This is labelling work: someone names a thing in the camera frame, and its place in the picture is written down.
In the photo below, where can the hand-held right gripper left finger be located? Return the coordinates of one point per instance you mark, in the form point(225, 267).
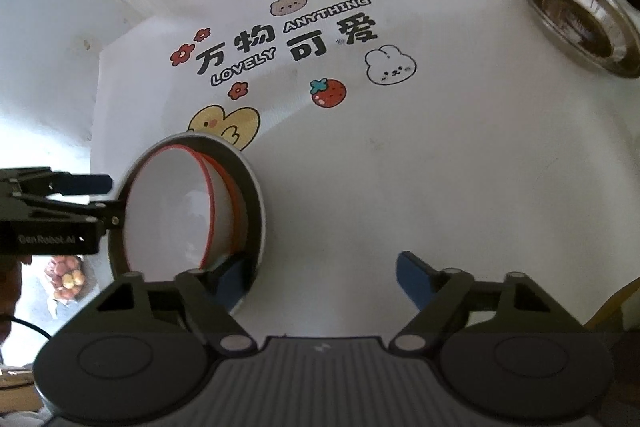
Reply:
point(231, 283)

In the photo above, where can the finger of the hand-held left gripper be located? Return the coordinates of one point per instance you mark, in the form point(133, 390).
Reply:
point(85, 183)
point(75, 211)

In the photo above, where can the deep steel plate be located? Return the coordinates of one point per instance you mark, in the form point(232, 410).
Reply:
point(575, 12)

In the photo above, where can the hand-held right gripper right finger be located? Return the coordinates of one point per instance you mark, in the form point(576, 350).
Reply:
point(411, 278)

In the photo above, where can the white printed table mat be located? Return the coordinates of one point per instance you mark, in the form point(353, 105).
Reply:
point(425, 147)

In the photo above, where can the net bag of produce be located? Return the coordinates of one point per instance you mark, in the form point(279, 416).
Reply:
point(65, 279)

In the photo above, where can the white bowl red rim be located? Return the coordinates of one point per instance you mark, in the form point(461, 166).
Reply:
point(241, 222)
point(165, 207)

